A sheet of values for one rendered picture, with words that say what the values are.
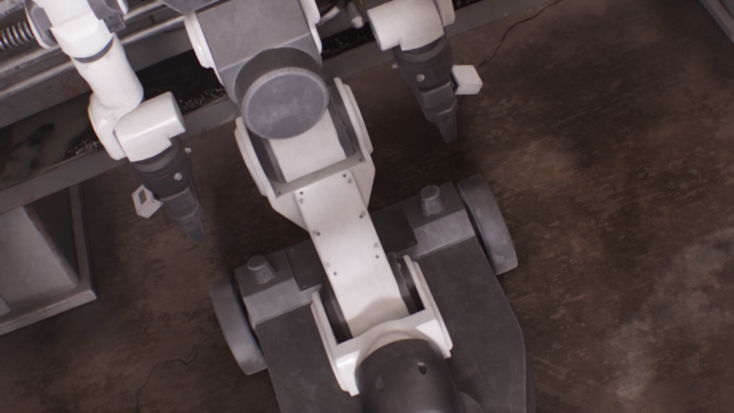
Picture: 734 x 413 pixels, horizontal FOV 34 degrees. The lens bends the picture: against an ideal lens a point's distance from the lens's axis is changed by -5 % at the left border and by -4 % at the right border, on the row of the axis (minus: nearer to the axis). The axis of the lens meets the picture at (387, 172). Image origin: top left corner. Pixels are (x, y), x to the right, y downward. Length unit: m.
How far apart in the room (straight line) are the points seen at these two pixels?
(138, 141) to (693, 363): 1.11
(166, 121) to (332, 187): 0.36
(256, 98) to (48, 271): 1.31
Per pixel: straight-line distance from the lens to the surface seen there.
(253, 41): 1.57
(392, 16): 1.83
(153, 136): 1.84
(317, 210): 2.06
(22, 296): 2.83
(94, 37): 1.67
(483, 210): 2.38
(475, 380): 2.17
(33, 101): 2.56
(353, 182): 2.06
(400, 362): 1.99
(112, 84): 1.74
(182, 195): 1.95
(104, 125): 1.80
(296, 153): 1.96
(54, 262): 2.76
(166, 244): 2.84
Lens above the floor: 1.94
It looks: 44 degrees down
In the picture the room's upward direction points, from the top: 20 degrees counter-clockwise
